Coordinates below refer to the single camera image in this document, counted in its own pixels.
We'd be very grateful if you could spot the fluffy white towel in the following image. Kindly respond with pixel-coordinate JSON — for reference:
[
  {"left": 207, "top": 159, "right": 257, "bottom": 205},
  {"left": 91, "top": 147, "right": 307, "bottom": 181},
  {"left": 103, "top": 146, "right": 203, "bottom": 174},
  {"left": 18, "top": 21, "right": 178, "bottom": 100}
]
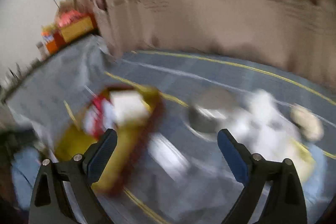
[{"left": 227, "top": 89, "right": 301, "bottom": 162}]

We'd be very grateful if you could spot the cream sock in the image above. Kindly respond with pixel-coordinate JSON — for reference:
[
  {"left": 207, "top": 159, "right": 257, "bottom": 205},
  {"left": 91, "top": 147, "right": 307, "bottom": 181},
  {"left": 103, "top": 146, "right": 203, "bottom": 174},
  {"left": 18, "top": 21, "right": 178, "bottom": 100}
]
[{"left": 290, "top": 104, "right": 324, "bottom": 143}]

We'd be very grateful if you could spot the grey plaid tablecloth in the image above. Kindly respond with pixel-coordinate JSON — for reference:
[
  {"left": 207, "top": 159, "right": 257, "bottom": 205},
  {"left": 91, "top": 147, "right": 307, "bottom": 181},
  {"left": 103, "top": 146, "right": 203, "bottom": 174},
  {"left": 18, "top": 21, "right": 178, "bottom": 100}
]
[{"left": 6, "top": 36, "right": 335, "bottom": 223}]

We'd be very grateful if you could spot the steel bowl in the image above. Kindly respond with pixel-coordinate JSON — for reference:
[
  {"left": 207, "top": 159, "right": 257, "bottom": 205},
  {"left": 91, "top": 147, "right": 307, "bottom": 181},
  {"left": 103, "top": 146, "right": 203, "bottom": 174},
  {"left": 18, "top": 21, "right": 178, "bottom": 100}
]
[{"left": 185, "top": 87, "right": 240, "bottom": 141}]

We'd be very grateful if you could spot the red gold toffee tin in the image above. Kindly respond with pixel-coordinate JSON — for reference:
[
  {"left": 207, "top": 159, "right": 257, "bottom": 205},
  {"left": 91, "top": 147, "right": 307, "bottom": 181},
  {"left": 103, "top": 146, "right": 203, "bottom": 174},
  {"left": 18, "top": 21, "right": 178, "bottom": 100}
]
[{"left": 54, "top": 85, "right": 163, "bottom": 196}]

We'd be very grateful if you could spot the orange box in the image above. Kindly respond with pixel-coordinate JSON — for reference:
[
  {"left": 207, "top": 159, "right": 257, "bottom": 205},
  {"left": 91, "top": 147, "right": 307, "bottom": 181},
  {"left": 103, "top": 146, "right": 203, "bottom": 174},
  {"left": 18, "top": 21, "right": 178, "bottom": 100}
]
[{"left": 41, "top": 31, "right": 59, "bottom": 55}]

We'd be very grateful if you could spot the red yellow cardboard box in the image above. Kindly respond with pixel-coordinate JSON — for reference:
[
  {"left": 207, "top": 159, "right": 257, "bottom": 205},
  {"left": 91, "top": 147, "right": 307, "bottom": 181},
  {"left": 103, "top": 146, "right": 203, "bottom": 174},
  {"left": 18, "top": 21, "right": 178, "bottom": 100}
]
[{"left": 53, "top": 9, "right": 97, "bottom": 49}]

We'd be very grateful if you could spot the beige leaf curtain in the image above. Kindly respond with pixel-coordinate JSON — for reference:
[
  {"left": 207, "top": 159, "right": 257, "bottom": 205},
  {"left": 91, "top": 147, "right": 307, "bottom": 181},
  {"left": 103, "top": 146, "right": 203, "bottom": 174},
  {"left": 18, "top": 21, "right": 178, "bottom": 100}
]
[{"left": 69, "top": 0, "right": 335, "bottom": 89}]

